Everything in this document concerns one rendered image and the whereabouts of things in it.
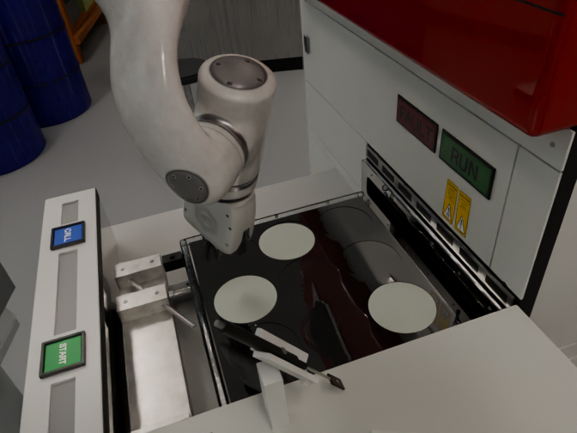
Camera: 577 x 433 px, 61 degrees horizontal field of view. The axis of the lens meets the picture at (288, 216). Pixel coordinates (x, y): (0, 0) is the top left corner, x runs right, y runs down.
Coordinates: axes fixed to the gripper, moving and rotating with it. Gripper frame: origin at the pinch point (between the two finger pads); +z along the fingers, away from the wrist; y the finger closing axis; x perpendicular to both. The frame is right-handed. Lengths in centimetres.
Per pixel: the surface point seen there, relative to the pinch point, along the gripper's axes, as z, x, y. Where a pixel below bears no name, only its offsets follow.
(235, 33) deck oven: 130, 219, -192
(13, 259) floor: 148, 7, -127
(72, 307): 6.4, -19.3, -9.1
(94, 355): 2.5, -22.1, 0.8
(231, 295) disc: 6.9, -0.7, 5.1
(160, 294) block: 9.3, -7.7, -3.7
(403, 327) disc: -1.5, 9.6, 28.6
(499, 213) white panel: -19.9, 19.9, 29.1
